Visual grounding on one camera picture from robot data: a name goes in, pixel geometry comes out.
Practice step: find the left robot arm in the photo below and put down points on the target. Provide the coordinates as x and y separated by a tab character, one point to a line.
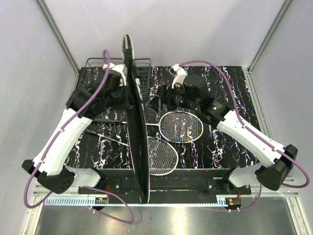
83	106

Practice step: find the black racket bag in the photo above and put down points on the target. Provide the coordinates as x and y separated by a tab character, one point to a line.
137	131

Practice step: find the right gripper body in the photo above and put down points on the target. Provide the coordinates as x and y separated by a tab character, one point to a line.
176	98

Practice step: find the badminton racket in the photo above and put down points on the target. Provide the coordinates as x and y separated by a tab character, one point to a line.
159	159
174	126

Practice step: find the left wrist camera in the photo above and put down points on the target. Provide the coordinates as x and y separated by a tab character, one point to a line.
117	71

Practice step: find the marble pattern table mat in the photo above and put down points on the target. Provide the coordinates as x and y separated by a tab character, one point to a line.
213	149

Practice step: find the wire dish rack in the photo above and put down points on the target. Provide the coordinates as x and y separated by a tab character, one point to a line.
143	69

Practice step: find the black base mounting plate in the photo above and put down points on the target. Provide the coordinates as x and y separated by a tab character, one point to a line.
182	186

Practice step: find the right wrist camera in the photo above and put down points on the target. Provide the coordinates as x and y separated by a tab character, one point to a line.
178	73

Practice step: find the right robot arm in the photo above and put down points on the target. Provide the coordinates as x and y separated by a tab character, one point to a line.
189	106

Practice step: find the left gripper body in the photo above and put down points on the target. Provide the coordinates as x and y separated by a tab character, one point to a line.
120	98

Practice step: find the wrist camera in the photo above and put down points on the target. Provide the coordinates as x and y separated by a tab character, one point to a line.
178	73
117	71

